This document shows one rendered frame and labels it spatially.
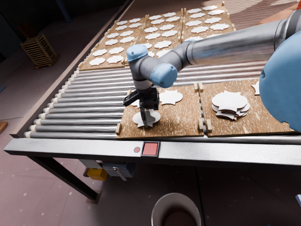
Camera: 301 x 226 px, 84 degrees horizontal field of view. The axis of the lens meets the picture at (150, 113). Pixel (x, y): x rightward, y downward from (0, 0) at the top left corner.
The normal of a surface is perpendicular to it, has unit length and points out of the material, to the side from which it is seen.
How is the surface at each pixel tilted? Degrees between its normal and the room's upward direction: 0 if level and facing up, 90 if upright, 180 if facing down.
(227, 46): 67
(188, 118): 0
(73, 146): 0
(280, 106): 84
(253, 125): 0
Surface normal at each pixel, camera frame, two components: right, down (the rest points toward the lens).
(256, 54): -0.59, 0.78
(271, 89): -0.81, 0.46
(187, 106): -0.20, -0.68
